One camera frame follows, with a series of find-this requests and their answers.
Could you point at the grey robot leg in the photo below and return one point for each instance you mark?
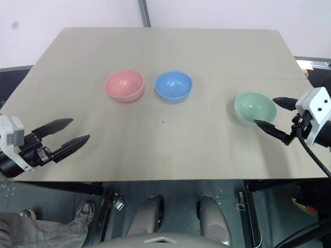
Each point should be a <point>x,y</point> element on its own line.
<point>213,219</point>
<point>146,214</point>

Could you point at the brown cardboard box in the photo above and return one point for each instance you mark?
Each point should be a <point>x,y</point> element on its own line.
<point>307,65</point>

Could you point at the grey robot torso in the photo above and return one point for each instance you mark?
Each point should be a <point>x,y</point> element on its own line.
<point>165,241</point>

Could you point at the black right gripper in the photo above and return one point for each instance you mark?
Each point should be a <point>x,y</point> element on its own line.
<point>302,124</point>

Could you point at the grey sneaker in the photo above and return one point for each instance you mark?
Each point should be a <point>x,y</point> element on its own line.
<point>84,210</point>
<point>28,213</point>

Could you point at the silver metal clamp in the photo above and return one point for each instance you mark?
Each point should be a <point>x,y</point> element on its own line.
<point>117,201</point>

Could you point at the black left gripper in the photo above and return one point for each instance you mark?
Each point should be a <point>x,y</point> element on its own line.
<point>33,153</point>

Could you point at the grey trouser leg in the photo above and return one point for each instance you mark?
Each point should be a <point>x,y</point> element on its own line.
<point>38,232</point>

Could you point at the grey wall strip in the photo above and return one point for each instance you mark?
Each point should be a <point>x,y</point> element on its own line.
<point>145,13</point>

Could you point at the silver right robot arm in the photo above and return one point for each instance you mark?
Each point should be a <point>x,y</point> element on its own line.
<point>324,137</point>

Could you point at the green plastic bowl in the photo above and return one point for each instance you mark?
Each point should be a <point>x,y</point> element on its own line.
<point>254,108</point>

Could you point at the red plastic bowl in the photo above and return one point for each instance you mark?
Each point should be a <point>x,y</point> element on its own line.
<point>124,86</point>

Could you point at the wooden and red object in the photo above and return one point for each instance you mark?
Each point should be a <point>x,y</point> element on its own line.
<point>305,206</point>

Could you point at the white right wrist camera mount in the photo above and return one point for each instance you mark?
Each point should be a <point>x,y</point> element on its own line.
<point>319,106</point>

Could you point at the blue plastic bowl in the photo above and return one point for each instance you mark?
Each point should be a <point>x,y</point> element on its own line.
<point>173,86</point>

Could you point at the grey robot left leg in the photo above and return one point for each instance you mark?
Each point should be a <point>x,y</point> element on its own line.
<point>146,214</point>

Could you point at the black metal table leg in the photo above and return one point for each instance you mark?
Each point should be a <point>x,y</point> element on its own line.
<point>107,214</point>
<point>250,214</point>

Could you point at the grey robot right leg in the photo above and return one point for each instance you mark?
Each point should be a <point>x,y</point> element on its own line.
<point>213,219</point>

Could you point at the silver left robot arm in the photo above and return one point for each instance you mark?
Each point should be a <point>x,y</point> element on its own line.
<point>7,166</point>

